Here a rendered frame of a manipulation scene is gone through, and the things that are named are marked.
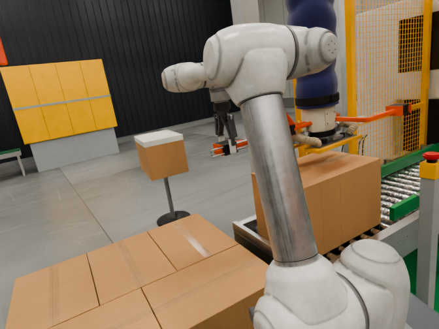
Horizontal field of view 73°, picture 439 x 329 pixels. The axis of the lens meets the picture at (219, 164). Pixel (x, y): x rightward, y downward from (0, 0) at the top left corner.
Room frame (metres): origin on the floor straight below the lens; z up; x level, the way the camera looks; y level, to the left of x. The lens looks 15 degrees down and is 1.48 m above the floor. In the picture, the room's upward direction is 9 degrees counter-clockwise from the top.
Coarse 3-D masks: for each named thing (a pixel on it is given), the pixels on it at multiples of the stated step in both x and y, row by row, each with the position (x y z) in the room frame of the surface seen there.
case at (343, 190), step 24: (312, 168) 1.54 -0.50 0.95; (336, 168) 1.49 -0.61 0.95; (360, 168) 1.47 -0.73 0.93; (312, 192) 1.31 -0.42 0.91; (336, 192) 1.39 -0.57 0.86; (360, 192) 1.47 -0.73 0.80; (264, 216) 1.56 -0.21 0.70; (312, 216) 1.31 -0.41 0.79; (336, 216) 1.38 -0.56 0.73; (360, 216) 1.47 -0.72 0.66; (336, 240) 1.38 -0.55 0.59
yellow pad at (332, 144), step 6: (342, 132) 1.56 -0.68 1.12; (324, 138) 1.49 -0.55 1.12; (342, 138) 1.52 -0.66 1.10; (348, 138) 1.52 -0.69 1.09; (354, 138) 1.52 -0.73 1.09; (324, 144) 1.47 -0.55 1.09; (330, 144) 1.46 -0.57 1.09; (336, 144) 1.46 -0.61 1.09; (342, 144) 1.48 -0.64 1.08; (306, 150) 1.47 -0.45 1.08; (312, 150) 1.43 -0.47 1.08; (318, 150) 1.40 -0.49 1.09; (324, 150) 1.42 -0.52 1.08
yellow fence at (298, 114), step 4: (296, 80) 2.87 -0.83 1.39; (296, 108) 2.87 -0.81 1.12; (296, 112) 2.87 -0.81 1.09; (300, 112) 2.86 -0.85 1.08; (296, 116) 2.87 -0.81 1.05; (300, 116) 2.75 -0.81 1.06; (296, 120) 2.87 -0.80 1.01; (300, 120) 2.79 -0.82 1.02; (300, 132) 2.87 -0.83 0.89; (300, 148) 2.87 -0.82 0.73; (300, 152) 2.87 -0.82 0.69; (304, 152) 2.59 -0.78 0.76; (308, 152) 2.13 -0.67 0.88; (300, 156) 2.87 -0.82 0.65
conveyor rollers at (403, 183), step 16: (384, 176) 2.26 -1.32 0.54; (400, 176) 2.23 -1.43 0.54; (416, 176) 2.20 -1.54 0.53; (384, 192) 1.98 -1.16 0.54; (400, 192) 1.96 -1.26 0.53; (416, 192) 1.88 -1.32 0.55; (384, 208) 1.72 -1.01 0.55; (384, 224) 1.53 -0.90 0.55; (352, 240) 1.42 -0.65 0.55; (336, 256) 1.30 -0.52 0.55
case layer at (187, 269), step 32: (192, 224) 1.92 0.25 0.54; (96, 256) 1.67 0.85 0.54; (128, 256) 1.62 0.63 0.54; (160, 256) 1.56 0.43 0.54; (192, 256) 1.51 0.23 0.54; (224, 256) 1.46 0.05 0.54; (256, 256) 1.42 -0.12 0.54; (32, 288) 1.43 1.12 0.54; (64, 288) 1.39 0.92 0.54; (96, 288) 1.35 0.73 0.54; (128, 288) 1.31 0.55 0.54; (160, 288) 1.27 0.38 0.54; (192, 288) 1.23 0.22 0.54; (224, 288) 1.20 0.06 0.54; (256, 288) 1.16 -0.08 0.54; (32, 320) 1.17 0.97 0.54; (64, 320) 1.14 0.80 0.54; (96, 320) 1.11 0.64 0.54; (128, 320) 1.08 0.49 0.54; (160, 320) 1.05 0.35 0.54; (192, 320) 1.03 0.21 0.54; (224, 320) 1.06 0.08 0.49
